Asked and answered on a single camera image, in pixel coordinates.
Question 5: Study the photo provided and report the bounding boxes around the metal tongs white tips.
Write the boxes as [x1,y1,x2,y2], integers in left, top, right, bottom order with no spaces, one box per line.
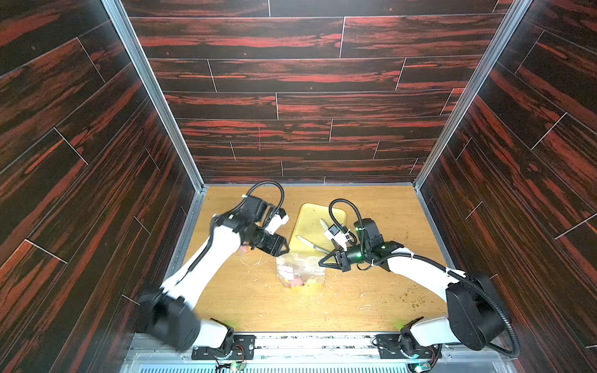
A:
[290,218,334,256]

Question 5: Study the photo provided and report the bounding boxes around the clear resealable bag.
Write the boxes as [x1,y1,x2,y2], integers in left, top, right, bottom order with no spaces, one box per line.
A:
[276,253,326,288]

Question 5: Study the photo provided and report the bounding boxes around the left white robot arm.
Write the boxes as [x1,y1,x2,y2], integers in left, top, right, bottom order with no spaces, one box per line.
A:
[136,194,289,354]

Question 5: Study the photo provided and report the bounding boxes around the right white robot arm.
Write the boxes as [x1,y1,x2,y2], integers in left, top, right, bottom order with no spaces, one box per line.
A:
[319,219,521,360]

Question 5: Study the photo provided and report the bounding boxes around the yellow plastic tray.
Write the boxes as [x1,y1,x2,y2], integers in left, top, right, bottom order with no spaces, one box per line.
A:
[289,203,334,256]

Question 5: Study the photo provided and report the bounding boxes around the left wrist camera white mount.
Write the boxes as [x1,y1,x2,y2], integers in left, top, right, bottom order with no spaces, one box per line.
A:
[265,208,289,234]

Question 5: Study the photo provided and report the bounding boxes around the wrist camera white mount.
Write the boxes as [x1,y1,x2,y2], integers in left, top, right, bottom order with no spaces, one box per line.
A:
[324,225,350,251]
[265,208,289,234]

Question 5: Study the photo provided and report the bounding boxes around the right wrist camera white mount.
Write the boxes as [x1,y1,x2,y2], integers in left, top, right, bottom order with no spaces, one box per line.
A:
[324,225,350,251]

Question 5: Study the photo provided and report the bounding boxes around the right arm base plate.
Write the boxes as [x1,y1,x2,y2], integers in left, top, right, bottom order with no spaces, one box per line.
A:
[371,334,442,361]

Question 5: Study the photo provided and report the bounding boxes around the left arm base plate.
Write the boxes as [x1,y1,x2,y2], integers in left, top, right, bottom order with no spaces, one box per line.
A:
[191,334,257,361]

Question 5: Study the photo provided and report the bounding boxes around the front aluminium rail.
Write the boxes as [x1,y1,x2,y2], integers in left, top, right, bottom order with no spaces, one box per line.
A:
[121,332,517,372]

